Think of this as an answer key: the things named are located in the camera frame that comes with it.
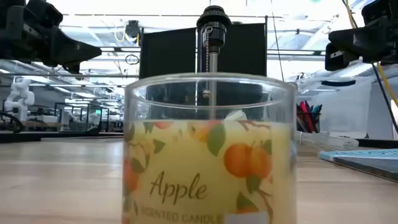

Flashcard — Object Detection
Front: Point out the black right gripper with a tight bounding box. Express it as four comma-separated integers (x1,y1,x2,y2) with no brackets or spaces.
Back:
325,0,398,72

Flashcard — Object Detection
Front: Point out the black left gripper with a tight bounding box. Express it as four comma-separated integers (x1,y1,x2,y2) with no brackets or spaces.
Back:
0,0,103,75

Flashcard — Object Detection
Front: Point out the lamp with wooden base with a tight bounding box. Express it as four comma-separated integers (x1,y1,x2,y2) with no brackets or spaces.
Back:
196,5,233,121

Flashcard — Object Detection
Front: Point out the clear plastic storage bin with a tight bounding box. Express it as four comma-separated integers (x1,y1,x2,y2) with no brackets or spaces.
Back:
297,73,373,139

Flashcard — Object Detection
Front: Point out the white humanoid robot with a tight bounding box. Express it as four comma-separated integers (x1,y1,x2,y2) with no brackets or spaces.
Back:
4,77,35,122

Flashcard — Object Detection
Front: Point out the red pen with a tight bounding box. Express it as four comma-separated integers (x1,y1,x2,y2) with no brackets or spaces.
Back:
299,101,313,133

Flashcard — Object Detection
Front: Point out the black pen cup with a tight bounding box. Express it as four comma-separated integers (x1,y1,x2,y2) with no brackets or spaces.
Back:
297,111,321,134

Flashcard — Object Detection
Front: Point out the black flat panel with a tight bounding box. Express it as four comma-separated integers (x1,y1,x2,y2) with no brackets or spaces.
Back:
139,22,269,119

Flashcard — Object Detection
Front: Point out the Yellowstone waterfall booklet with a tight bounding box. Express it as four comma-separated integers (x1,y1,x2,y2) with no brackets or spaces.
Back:
318,148,398,183

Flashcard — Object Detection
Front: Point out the yellow cable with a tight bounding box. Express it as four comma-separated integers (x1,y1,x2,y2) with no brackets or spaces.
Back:
343,0,398,108

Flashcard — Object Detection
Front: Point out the long black cable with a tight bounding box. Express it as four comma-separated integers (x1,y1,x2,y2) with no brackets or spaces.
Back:
371,63,398,134

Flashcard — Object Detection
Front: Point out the black mounted camera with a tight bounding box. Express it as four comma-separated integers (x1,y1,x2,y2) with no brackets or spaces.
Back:
125,20,141,39

